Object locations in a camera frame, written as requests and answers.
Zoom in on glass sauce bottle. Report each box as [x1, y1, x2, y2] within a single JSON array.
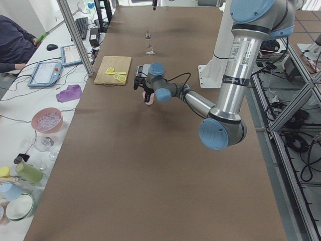
[[145, 43, 154, 55]]

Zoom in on lemon slice far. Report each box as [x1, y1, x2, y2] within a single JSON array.
[[105, 67, 115, 74]]

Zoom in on blue cup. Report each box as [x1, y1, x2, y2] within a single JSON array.
[[1, 183, 24, 201]]

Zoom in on yellow cup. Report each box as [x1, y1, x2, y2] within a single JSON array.
[[0, 166, 11, 178]]

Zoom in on lemon slice near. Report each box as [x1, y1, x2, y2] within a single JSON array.
[[113, 74, 126, 83]]

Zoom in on near teach pendant tablet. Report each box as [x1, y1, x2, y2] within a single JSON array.
[[27, 61, 63, 88]]

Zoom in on black power adapter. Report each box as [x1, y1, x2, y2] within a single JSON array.
[[89, 28, 100, 47]]

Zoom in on black computer mouse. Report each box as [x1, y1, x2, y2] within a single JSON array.
[[46, 44, 58, 51]]

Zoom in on pink plastic cup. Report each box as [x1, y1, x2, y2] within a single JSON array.
[[142, 91, 154, 105]]

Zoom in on black keyboard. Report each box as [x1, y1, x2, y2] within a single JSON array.
[[75, 17, 89, 40]]

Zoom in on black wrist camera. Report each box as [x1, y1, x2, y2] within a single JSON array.
[[133, 76, 146, 90]]

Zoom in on yellow plastic knife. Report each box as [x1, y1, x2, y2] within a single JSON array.
[[105, 72, 127, 75]]

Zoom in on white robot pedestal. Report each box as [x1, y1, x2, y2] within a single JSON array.
[[198, 1, 234, 88]]

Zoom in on wine glass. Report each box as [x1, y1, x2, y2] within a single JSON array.
[[33, 136, 54, 152]]

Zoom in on pink bowl with ice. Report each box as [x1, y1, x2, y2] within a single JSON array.
[[31, 107, 63, 134]]

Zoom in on white green bowl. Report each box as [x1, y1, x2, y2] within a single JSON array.
[[6, 193, 36, 221]]

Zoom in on grey kitchen scale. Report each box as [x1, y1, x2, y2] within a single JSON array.
[[135, 64, 150, 77]]

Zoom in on teach pendant tablet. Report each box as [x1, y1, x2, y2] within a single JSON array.
[[60, 45, 82, 67], [27, 61, 63, 88]]

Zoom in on bamboo cutting board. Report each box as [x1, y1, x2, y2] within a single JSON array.
[[94, 56, 131, 85]]

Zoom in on far teach pendant tablet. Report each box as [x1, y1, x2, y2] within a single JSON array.
[[60, 45, 82, 67]]

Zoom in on purple cloth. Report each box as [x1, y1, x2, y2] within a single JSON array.
[[56, 84, 82, 103]]

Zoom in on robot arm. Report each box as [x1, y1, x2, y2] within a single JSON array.
[[134, 1, 305, 150]]

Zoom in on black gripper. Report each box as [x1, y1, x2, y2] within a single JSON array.
[[142, 82, 153, 102]]

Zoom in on lemon slice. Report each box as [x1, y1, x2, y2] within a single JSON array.
[[113, 74, 126, 83], [105, 67, 115, 74]]

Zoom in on metal pourer cap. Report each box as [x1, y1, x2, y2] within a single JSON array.
[[145, 31, 152, 40]]

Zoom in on green cup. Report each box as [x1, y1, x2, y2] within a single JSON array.
[[16, 163, 44, 184]]

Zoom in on green handled tool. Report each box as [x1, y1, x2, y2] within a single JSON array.
[[36, 20, 65, 45]]

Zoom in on seated person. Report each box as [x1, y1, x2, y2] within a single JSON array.
[[0, 15, 38, 73]]

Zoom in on aluminium frame post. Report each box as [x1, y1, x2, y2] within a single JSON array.
[[57, 0, 94, 77]]

